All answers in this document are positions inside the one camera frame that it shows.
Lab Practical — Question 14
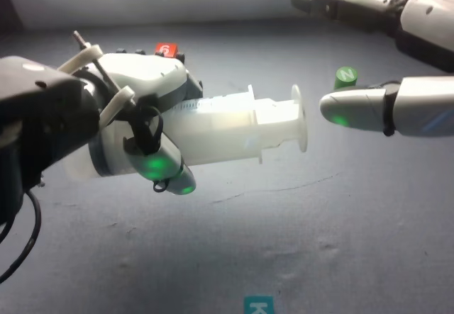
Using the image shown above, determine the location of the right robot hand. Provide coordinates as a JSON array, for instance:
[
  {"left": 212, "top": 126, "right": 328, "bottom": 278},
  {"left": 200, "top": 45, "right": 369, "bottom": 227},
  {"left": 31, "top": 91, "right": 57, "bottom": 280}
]
[{"left": 289, "top": 0, "right": 454, "bottom": 138}]

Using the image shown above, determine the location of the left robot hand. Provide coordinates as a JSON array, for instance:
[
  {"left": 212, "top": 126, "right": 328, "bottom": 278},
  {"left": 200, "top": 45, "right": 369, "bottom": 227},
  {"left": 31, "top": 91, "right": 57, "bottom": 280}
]
[{"left": 87, "top": 46, "right": 204, "bottom": 197}]

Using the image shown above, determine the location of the large white plastic syringe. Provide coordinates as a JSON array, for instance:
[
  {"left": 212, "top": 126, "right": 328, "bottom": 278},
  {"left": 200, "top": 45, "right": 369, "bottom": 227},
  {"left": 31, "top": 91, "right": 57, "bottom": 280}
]
[{"left": 60, "top": 84, "right": 309, "bottom": 181}]

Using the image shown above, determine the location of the red block number nine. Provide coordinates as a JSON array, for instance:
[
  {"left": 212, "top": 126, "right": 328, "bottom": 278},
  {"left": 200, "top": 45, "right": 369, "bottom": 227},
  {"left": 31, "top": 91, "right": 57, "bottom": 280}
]
[{"left": 155, "top": 42, "right": 177, "bottom": 59}]

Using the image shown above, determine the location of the green cylinder block letter N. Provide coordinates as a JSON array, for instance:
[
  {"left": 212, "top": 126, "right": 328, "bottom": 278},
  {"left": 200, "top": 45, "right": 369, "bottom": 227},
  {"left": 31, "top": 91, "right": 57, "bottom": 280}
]
[{"left": 332, "top": 66, "right": 358, "bottom": 91}]

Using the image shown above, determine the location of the grey table cloth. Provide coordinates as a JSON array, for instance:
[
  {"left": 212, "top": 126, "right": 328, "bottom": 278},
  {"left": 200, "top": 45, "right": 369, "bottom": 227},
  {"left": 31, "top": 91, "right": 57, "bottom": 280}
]
[{"left": 0, "top": 16, "right": 454, "bottom": 314}]

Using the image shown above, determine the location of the teal cube letter K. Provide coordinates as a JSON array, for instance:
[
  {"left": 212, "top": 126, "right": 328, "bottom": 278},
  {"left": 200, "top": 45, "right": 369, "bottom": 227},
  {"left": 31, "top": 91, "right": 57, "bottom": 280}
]
[{"left": 243, "top": 295, "right": 275, "bottom": 314}]

